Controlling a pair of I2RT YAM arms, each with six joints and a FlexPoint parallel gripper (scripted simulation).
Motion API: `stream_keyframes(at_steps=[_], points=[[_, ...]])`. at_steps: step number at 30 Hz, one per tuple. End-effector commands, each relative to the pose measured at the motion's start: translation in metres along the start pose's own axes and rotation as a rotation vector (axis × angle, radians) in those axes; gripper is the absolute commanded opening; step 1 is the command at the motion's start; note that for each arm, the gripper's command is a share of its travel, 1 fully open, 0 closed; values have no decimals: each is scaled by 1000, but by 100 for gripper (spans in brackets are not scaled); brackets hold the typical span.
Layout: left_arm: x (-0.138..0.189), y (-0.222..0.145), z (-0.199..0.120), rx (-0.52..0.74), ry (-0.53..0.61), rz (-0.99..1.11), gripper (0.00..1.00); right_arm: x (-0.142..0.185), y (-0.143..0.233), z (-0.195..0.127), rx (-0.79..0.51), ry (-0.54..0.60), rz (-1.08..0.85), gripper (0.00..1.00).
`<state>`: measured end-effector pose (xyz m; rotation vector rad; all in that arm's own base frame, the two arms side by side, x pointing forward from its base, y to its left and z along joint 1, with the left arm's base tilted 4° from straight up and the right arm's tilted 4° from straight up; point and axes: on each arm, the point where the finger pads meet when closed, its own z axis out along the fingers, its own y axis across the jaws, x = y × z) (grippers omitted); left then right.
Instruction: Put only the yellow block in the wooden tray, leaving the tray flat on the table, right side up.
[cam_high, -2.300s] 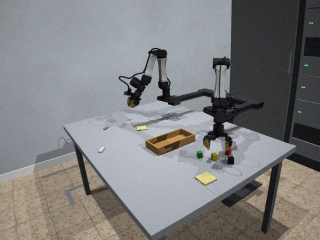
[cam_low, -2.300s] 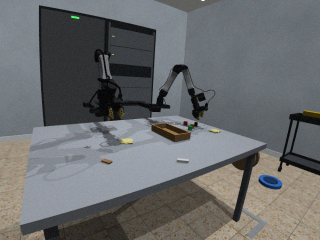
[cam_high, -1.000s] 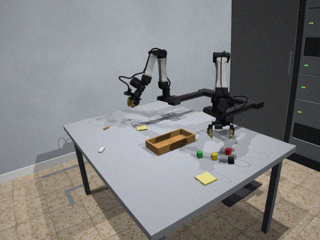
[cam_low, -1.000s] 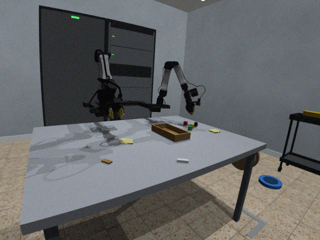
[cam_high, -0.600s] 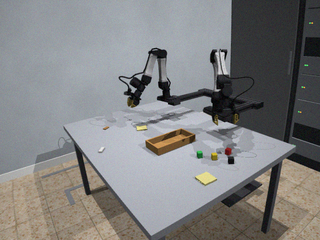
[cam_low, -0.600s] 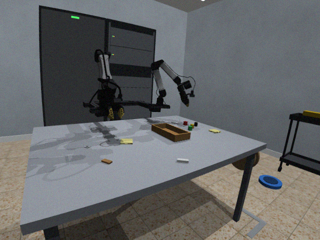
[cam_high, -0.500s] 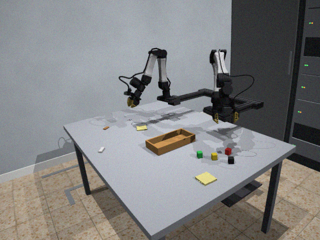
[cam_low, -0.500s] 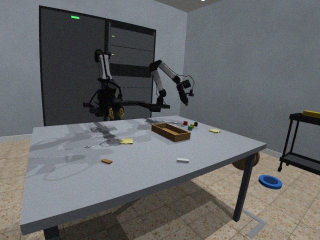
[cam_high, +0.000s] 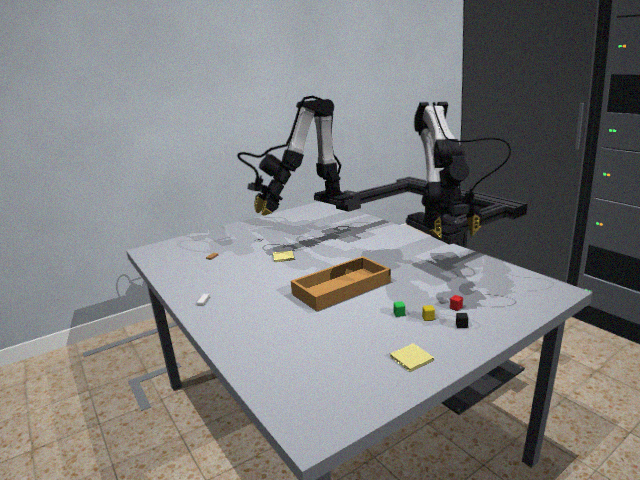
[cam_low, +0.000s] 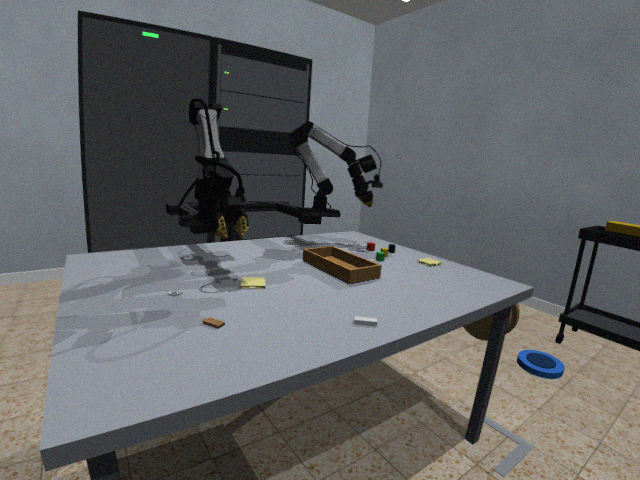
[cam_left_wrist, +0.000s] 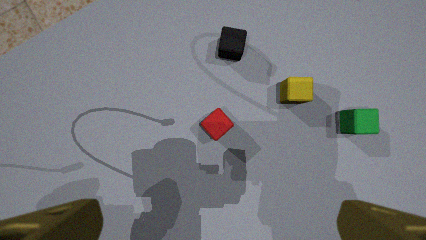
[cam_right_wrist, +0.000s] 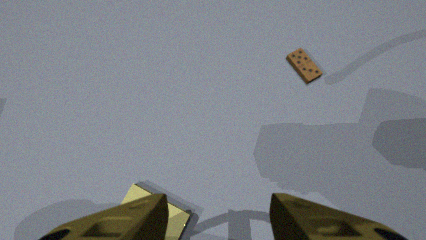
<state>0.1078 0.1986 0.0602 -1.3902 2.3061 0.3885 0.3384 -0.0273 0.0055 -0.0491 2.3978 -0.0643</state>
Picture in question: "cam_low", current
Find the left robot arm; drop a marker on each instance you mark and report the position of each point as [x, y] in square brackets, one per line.
[298, 138]

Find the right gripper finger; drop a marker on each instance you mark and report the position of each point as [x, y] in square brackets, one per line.
[219, 232]
[239, 224]

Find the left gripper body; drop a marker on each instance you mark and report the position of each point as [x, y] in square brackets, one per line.
[360, 183]

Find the tan domino tile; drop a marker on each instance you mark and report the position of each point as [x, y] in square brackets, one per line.
[213, 322]

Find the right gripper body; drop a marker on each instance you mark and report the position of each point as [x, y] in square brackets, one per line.
[227, 213]

